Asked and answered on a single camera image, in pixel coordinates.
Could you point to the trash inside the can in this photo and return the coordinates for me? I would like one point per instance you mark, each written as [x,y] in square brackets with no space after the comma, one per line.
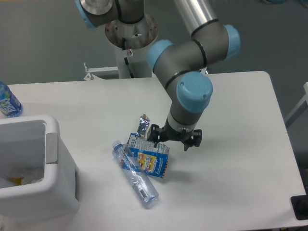
[25,176]

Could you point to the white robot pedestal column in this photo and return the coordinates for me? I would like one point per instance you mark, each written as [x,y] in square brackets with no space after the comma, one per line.
[131,43]

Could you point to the white pedestal base bracket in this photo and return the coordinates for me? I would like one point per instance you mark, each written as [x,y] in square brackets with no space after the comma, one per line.
[105,73]

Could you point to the blue snack wrapper bag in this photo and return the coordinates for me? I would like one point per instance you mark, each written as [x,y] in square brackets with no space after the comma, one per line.
[152,159]

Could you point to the small silver foil wrapper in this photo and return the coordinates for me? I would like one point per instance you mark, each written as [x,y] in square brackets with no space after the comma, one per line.
[144,122]

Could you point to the blue labelled drink bottle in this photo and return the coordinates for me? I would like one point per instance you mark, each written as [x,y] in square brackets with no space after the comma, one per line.
[10,106]

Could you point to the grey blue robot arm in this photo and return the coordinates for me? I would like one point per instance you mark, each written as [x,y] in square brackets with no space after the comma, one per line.
[178,68]

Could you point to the white plastic trash can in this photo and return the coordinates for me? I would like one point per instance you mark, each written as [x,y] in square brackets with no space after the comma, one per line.
[35,142]

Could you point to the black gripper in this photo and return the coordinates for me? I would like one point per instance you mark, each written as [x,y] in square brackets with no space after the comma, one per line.
[167,133]

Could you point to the black clamp at table edge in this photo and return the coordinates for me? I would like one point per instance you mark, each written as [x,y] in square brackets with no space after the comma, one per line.
[300,206]

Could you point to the white frame at right edge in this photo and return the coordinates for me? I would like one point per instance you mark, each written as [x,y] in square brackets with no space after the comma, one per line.
[298,109]

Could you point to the clear crushed water bottle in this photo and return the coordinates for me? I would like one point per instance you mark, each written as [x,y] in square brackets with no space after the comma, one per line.
[137,178]

